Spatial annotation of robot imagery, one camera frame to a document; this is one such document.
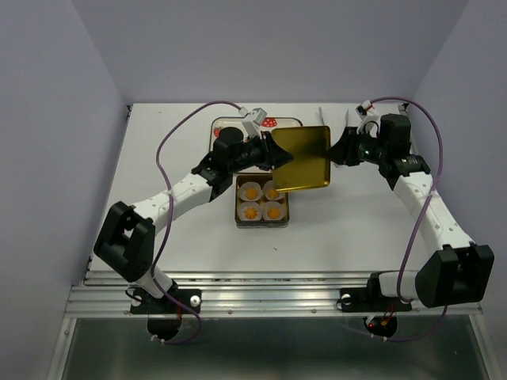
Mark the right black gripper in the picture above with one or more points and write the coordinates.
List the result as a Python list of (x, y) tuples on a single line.
[(342, 153)]

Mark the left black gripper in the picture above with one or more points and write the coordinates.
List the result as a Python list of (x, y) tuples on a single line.
[(272, 155)]

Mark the gold tin lid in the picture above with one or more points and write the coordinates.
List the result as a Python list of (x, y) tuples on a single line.
[(309, 169)]

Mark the orange cookie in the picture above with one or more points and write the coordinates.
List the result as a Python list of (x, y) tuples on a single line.
[(251, 193), (250, 213), (272, 194), (273, 213)]

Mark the metal tongs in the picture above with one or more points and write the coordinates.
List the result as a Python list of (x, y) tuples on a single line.
[(333, 115)]

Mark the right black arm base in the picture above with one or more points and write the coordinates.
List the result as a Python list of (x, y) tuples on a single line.
[(379, 311)]

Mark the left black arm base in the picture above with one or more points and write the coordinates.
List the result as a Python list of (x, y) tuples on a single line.
[(168, 322)]

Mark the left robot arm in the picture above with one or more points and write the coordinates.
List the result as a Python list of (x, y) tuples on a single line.
[(127, 237)]

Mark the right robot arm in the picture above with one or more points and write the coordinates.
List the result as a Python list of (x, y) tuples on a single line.
[(458, 269)]

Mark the top-right white paper cup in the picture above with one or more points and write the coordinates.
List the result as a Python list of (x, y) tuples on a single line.
[(270, 184)]

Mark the top-left white paper cup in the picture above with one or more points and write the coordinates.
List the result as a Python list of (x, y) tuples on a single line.
[(245, 186)]

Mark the gold square tin box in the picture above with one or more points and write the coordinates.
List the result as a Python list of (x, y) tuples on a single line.
[(261, 179)]

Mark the bottom-right white paper cup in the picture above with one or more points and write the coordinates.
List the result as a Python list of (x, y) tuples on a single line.
[(275, 204)]

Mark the bottom-left white paper cup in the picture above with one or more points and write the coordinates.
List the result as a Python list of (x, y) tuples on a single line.
[(242, 206)]

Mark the strawberry print tray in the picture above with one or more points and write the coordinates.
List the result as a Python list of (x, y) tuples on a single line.
[(269, 124)]

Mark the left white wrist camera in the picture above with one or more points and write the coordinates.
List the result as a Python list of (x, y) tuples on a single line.
[(252, 121)]

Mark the aluminium rail frame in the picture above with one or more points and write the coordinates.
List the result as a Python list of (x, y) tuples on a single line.
[(269, 300)]

